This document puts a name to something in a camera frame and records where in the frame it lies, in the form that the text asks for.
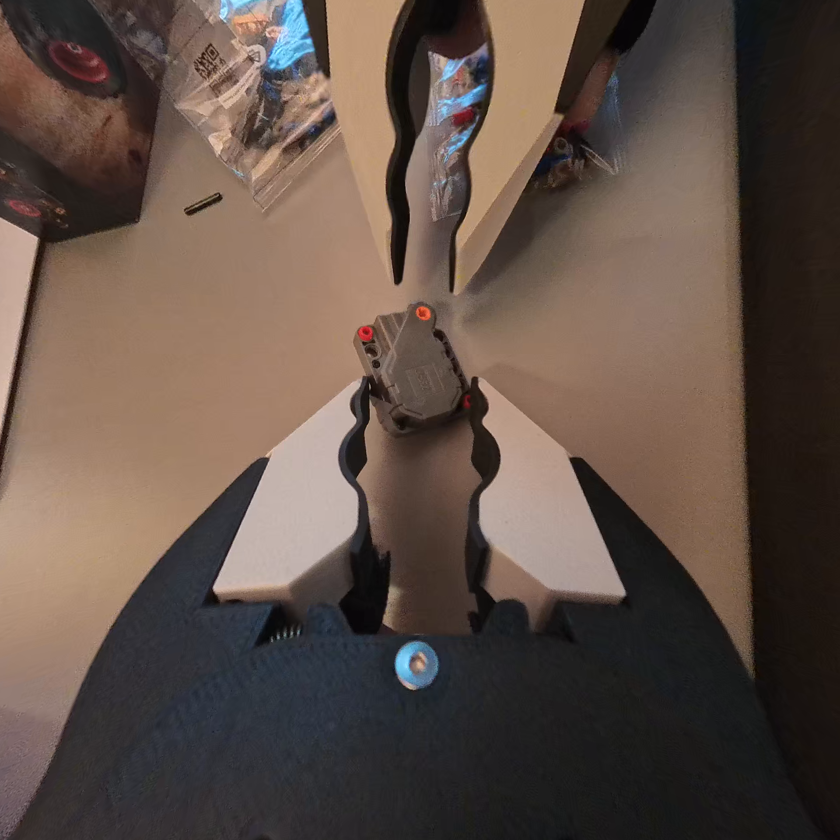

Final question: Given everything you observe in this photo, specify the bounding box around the grey toy motor block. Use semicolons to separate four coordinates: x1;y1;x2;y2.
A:
351;302;475;437

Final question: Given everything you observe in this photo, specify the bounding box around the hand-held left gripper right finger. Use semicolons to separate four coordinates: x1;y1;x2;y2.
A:
461;377;627;635

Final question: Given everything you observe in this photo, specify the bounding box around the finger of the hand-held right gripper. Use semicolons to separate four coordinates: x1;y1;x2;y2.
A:
325;0;435;287
448;0;586;294

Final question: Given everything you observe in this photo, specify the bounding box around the grey desk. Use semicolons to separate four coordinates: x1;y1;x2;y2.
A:
0;0;756;840

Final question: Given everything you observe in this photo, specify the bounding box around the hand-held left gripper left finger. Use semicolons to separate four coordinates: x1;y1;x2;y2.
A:
211;375;395;635

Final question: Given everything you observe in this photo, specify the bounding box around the dark perforated mat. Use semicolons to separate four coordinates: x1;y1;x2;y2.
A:
735;0;840;840

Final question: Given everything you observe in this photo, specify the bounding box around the person's right hand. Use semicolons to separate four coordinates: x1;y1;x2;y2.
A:
576;49;619;129

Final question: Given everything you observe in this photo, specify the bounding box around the clear bag of mixed parts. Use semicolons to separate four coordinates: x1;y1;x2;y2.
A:
161;0;339;211

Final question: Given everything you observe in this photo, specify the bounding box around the clear bag of small pins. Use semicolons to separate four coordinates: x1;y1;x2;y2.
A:
427;39;621;224

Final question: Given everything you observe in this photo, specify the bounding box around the toy truck set box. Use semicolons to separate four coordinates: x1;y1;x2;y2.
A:
0;0;161;244

